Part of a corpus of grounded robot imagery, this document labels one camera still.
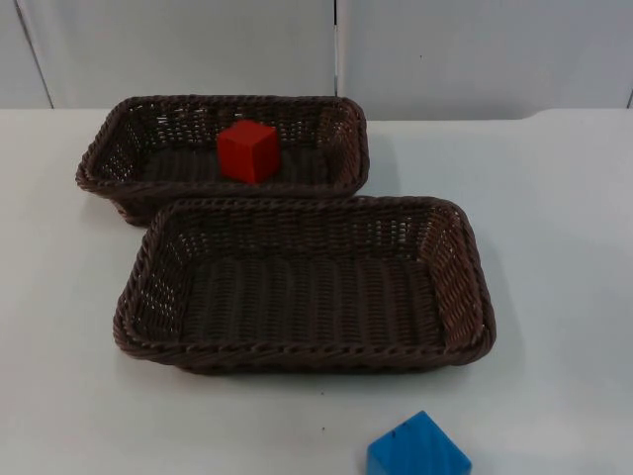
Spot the red cube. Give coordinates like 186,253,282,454
216,119,280,186

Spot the dark brown wicker basket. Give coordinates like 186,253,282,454
74,93,371,229
113,195,497,375

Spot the blue cube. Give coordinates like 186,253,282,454
366,410,474,475

